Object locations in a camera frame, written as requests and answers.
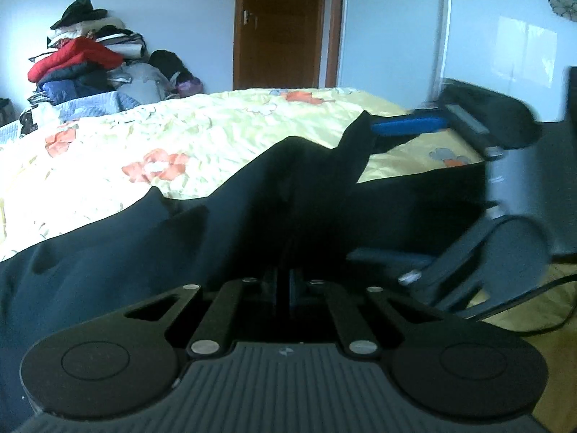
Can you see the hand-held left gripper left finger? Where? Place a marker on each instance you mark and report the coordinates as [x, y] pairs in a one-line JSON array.
[[272, 288]]

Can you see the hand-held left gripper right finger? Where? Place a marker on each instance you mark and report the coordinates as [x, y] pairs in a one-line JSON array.
[[296, 288]]

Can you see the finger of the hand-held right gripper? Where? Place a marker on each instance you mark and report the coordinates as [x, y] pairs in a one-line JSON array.
[[405, 126], [387, 259]]

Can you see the black pants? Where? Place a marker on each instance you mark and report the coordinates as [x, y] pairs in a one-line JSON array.
[[270, 198]]

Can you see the white flowered wardrobe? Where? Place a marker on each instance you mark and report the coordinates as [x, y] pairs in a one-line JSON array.
[[496, 31]]

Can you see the brown wooden door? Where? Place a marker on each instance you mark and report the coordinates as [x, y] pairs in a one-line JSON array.
[[279, 27]]

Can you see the yellow carrot print blanket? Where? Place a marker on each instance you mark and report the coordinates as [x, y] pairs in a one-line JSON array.
[[180, 131]]

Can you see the black bag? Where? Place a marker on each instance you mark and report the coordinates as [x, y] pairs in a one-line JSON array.
[[167, 63]]

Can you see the light blue quilt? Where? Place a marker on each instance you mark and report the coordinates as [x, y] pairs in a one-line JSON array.
[[94, 106]]

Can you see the pile of clothes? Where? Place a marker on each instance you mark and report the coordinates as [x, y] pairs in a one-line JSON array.
[[81, 58]]

